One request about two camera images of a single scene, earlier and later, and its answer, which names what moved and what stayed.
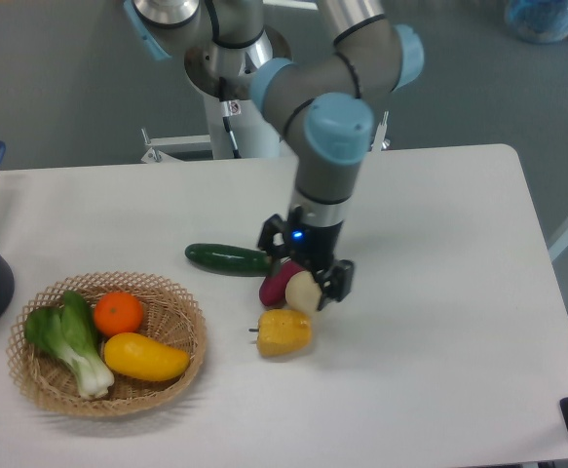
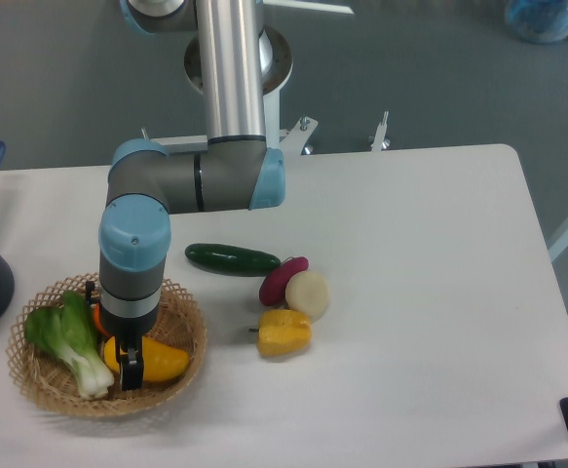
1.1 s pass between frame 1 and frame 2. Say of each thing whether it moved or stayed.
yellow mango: stayed
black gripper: moved
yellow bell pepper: stayed
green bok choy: stayed
